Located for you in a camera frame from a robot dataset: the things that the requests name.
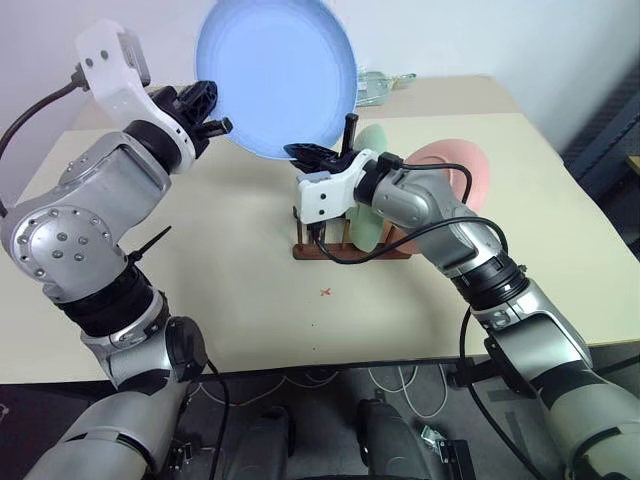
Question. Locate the black zip tie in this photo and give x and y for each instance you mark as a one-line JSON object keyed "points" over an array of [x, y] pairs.
{"points": [[150, 245]]}

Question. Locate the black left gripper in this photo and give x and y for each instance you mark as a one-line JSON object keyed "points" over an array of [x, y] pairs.
{"points": [[172, 102]]}

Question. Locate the dark slatted cabinet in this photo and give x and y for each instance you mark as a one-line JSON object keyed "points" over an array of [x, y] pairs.
{"points": [[610, 140]]}

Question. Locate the green plate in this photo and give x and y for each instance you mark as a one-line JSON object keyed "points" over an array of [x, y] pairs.
{"points": [[367, 230]]}

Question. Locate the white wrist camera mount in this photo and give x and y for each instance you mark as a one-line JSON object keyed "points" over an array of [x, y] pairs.
{"points": [[115, 85], [325, 195]]}

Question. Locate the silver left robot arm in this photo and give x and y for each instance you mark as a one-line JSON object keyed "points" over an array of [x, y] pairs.
{"points": [[65, 240]]}

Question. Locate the clear glass container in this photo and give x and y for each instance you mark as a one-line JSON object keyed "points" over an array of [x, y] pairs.
{"points": [[375, 90]]}

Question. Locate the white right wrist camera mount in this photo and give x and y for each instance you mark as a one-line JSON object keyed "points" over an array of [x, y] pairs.
{"points": [[325, 195]]}

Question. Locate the wooden dish rack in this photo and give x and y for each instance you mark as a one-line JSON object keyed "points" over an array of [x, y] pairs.
{"points": [[305, 252]]}

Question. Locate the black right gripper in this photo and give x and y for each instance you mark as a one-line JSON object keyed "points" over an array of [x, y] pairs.
{"points": [[342, 159]]}

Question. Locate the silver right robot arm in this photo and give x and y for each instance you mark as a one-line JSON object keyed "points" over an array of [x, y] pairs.
{"points": [[525, 340]]}

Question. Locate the blue plate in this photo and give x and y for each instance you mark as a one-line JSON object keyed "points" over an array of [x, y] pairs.
{"points": [[275, 75]]}

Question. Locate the red plate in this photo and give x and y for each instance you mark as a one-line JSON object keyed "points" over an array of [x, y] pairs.
{"points": [[470, 165]]}

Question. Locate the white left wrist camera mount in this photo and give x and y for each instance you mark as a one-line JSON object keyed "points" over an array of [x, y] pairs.
{"points": [[115, 85]]}

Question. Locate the black metal caster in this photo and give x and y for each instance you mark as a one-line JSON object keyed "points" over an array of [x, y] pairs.
{"points": [[445, 450]]}

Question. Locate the dark rounded block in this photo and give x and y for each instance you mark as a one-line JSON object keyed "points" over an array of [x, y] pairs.
{"points": [[265, 445], [385, 440]]}

